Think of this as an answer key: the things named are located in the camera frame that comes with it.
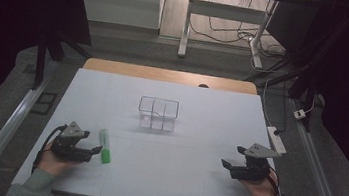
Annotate black floor frame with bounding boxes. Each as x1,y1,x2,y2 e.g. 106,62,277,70
30,90,59,118

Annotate green highlighter pen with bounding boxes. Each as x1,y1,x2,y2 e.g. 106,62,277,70
95,127,115,166

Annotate black floor cables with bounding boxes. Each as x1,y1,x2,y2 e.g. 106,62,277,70
187,0,293,59

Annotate clear acrylic organizer box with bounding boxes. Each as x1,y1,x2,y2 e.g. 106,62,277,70
135,95,181,134

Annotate white power strip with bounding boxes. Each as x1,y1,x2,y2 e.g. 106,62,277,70
262,124,291,156

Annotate small white adapter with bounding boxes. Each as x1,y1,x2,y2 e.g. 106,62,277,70
292,108,308,121

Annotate white desk frame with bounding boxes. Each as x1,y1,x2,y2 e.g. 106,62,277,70
176,0,280,72

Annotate black tripod stand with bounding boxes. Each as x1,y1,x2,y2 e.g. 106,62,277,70
239,50,327,134
29,25,96,97

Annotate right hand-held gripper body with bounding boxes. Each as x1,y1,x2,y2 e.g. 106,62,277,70
229,140,283,186

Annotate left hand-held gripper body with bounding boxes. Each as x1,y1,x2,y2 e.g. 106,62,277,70
49,119,97,164

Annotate person's left hand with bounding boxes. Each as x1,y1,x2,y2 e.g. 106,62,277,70
35,140,86,180

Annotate white table cover sheet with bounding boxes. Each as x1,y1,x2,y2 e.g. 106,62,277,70
10,61,302,196

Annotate dark right gripper cable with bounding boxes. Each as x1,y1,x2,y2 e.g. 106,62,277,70
263,168,285,196

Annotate person's right hand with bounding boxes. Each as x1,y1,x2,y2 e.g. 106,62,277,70
238,168,284,196

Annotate aluminium rail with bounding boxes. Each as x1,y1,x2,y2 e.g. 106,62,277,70
0,52,61,196
276,97,349,196

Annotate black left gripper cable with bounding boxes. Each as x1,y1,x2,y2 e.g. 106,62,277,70
30,120,68,178

